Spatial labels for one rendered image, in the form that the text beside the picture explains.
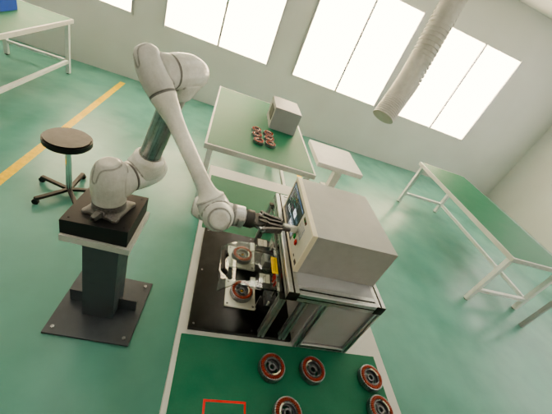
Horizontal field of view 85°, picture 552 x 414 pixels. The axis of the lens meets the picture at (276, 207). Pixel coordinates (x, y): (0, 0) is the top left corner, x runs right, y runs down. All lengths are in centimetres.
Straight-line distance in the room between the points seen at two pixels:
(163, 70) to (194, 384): 115
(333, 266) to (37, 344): 171
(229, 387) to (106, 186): 100
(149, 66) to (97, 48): 502
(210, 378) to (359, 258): 74
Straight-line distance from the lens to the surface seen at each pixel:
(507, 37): 726
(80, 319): 231
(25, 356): 225
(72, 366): 218
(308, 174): 296
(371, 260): 131
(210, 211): 99
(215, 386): 134
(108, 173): 155
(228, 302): 149
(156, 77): 121
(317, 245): 118
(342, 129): 638
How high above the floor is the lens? 196
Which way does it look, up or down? 33 degrees down
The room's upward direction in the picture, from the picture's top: 24 degrees clockwise
